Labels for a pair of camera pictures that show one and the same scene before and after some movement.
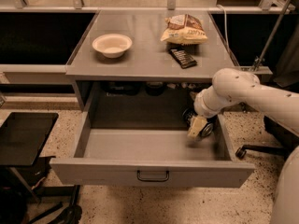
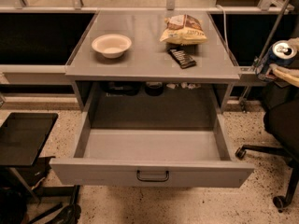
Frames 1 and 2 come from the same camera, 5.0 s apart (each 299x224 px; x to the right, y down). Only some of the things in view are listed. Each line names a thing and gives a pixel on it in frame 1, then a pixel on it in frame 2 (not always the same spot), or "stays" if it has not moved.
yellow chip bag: [184, 29] stays
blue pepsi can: [188, 115] → [281, 52]
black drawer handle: [152, 179] stays
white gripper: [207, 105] → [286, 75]
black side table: [22, 136] stays
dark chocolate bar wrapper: [184, 60] stays
